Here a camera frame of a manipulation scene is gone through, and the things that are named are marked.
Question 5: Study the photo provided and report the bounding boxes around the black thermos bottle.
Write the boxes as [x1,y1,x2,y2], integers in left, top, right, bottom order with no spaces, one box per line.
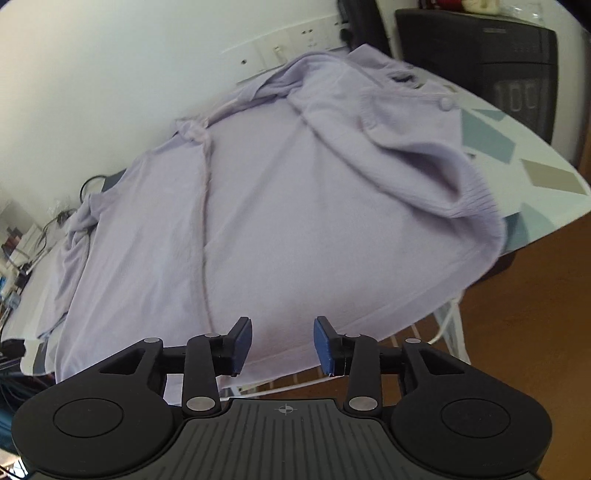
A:
[337,0,392,56]

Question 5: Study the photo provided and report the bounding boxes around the white wall socket panel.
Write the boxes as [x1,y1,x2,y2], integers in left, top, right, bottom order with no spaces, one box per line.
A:
[221,14,346,84]

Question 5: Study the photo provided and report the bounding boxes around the lavender ribbed pajama garment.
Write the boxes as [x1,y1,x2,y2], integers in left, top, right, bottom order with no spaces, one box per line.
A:
[40,46,506,382]

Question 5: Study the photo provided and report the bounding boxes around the black nightstand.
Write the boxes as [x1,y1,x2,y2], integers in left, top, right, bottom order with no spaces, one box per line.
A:
[394,9,558,143]

